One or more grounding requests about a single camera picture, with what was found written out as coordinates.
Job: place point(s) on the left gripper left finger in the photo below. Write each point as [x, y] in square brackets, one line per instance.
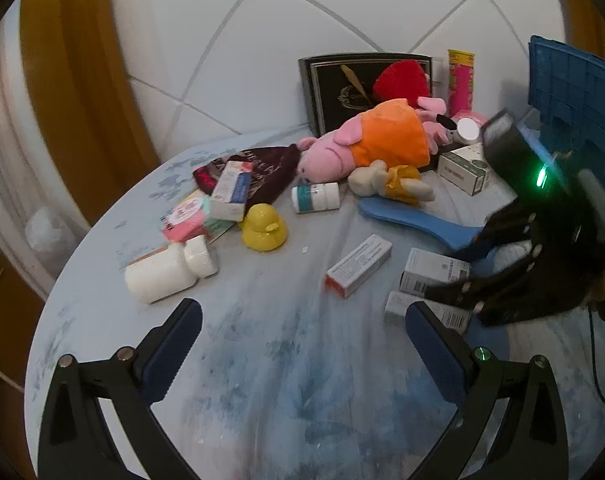
[75, 441]

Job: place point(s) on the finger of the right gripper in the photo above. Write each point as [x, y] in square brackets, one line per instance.
[462, 292]
[504, 227]

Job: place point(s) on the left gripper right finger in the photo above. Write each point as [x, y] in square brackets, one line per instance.
[531, 442]

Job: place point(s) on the small white red box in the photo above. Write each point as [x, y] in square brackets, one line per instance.
[424, 269]

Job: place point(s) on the white green medicine box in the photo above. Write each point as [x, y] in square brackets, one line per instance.
[467, 169]

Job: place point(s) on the white round-cap bottle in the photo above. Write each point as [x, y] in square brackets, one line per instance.
[467, 131]

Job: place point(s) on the small beige doll yellow dress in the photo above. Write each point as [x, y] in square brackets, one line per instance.
[399, 183]

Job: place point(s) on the blue plastic storage crate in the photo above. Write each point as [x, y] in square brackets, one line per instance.
[567, 88]

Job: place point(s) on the pink pig plush orange dress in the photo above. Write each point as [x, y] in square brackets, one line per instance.
[394, 132]

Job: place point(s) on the white orange long box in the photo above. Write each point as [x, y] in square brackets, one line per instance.
[349, 273]

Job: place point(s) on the pink yellow snack can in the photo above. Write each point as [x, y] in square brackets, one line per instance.
[460, 88]

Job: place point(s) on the red plush toy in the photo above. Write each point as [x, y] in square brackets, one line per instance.
[405, 79]

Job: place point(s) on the white teal medicine bottle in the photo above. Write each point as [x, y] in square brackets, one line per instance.
[315, 197]

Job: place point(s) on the large white pill bottle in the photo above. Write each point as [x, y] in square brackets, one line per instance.
[169, 270]

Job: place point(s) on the black framed picture box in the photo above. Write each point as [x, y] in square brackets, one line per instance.
[338, 86]

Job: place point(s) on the yellow rubber duck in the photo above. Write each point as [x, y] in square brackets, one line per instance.
[263, 229]

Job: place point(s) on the white curtain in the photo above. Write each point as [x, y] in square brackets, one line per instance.
[29, 179]

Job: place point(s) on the dark maroon pouch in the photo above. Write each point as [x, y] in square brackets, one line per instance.
[273, 169]

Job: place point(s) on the pink white flat box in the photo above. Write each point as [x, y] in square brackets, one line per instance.
[191, 217]

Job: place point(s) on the white blue small box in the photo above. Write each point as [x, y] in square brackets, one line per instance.
[228, 201]

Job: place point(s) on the white padded headboard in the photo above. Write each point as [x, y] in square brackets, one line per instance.
[204, 70]

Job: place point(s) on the brown wooden headboard frame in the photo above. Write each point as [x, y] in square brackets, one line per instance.
[84, 105]

